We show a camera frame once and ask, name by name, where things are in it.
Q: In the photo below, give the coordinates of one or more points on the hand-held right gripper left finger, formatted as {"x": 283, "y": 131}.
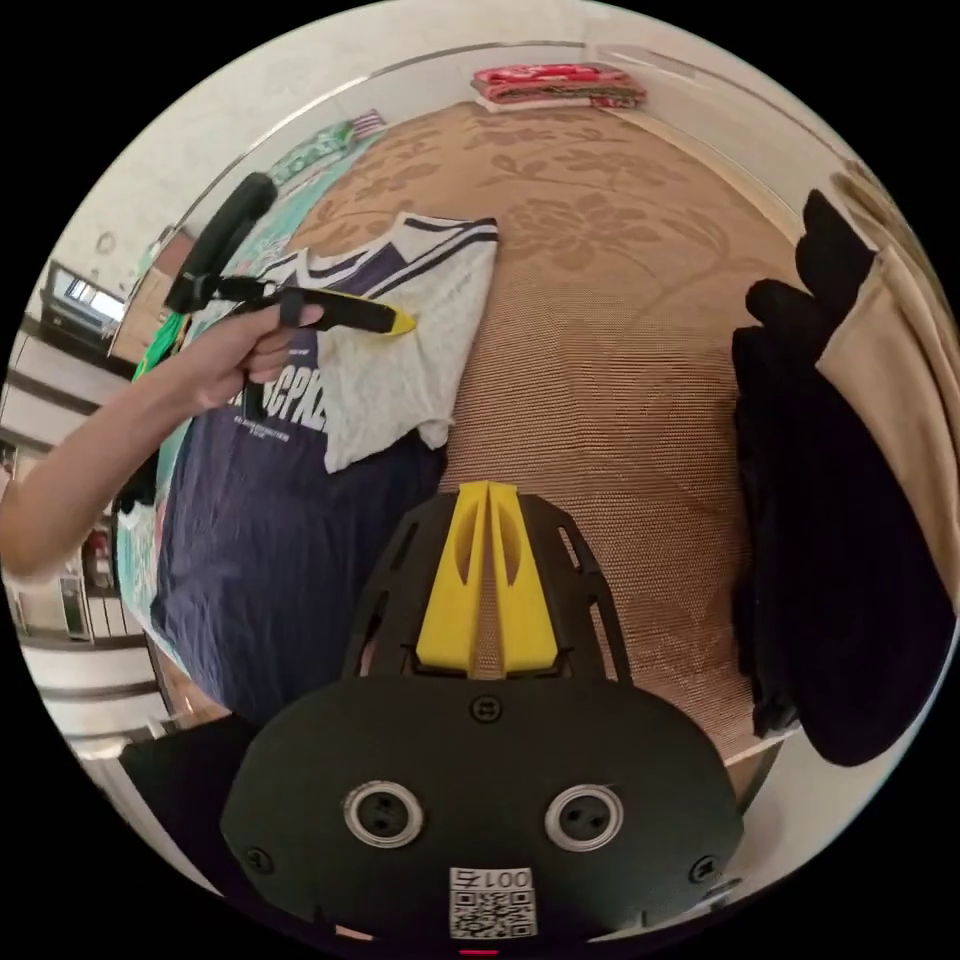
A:
{"x": 439, "y": 600}

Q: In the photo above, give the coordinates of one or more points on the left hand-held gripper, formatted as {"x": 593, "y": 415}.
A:
{"x": 337, "y": 309}

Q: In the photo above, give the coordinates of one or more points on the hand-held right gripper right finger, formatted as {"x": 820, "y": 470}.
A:
{"x": 529, "y": 607}

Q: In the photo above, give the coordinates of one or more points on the person's left forearm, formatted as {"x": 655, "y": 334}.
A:
{"x": 97, "y": 480}

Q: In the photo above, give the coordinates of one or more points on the black t-shirt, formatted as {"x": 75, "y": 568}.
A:
{"x": 832, "y": 540}

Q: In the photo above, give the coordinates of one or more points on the person's left hand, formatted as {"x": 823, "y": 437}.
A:
{"x": 247, "y": 356}

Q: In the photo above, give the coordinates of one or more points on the pile of clothes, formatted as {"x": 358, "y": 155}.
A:
{"x": 285, "y": 510}

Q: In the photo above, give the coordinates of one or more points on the red patterned folded blanket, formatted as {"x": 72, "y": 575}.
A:
{"x": 559, "y": 84}

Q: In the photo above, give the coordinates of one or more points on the beige garment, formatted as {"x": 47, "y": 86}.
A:
{"x": 907, "y": 360}

